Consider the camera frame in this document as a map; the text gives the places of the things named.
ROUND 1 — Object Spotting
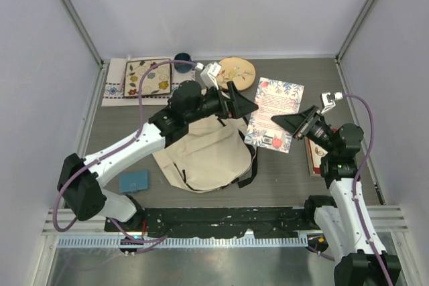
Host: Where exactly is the round bird ceramic plate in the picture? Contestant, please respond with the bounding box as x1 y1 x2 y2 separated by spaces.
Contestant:
216 57 256 91

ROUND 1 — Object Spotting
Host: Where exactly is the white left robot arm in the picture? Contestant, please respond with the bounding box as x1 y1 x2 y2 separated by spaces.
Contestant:
57 81 258 232

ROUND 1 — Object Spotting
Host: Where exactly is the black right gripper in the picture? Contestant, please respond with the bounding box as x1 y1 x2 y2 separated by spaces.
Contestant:
272 105 338 155

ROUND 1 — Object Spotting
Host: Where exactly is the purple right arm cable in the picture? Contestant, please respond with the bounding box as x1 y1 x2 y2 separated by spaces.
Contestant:
305 91 396 286

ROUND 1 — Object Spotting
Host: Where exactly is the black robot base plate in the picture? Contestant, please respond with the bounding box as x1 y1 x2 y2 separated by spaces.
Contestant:
103 206 336 239

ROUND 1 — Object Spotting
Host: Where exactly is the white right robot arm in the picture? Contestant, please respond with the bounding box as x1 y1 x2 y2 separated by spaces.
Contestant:
271 106 401 285

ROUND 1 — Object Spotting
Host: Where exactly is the floral cover book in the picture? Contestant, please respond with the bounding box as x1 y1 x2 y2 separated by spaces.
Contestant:
244 77 304 153

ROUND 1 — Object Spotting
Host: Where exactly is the white slotted cable duct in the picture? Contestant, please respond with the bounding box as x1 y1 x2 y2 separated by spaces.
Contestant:
57 234 308 248

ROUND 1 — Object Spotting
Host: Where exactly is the cream canvas backpack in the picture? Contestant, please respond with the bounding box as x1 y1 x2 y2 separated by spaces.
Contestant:
153 116 258 194

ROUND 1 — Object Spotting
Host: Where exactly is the square floral ceramic plate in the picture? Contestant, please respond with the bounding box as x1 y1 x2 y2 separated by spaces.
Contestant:
124 59 172 98

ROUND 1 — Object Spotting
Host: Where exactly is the white embroidered placemat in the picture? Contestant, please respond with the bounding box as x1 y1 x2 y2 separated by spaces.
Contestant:
102 58 195 106

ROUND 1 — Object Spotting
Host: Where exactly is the dark blue ceramic mug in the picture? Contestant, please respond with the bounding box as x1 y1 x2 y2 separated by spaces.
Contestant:
174 52 196 74

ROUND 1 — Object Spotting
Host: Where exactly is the red bordered book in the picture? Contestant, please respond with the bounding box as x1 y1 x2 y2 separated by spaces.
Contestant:
304 134 328 176

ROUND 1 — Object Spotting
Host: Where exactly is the blue small box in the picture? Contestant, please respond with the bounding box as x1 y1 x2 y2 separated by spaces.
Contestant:
118 170 151 194

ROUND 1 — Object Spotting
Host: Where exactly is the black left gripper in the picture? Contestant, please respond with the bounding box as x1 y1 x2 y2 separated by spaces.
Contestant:
186 81 257 125

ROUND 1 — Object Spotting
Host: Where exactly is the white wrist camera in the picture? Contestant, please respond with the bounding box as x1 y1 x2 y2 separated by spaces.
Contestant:
200 62 221 90
320 92 336 115

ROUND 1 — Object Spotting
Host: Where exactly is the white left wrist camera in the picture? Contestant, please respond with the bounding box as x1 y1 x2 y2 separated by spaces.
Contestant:
200 62 221 90

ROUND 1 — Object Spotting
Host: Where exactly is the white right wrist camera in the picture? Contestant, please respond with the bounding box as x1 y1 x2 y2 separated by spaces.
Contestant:
320 92 336 115

